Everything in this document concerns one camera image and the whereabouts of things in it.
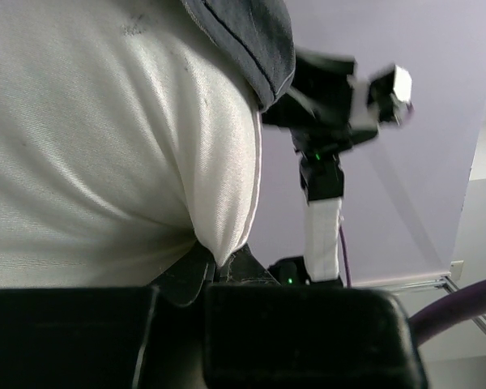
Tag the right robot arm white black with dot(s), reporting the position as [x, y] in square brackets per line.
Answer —
[322, 181]

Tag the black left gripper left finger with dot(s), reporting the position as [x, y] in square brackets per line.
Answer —
[131, 337]

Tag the white pillow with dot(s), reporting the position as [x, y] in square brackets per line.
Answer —
[126, 137]

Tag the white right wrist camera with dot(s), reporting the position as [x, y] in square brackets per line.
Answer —
[384, 98]

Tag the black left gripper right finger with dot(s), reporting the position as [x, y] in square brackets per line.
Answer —
[259, 335]

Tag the dark grey checked pillowcase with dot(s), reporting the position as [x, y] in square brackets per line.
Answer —
[257, 36]

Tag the aluminium table frame rail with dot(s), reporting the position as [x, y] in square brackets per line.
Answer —
[458, 306]

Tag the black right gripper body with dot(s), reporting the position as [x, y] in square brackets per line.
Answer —
[317, 107]

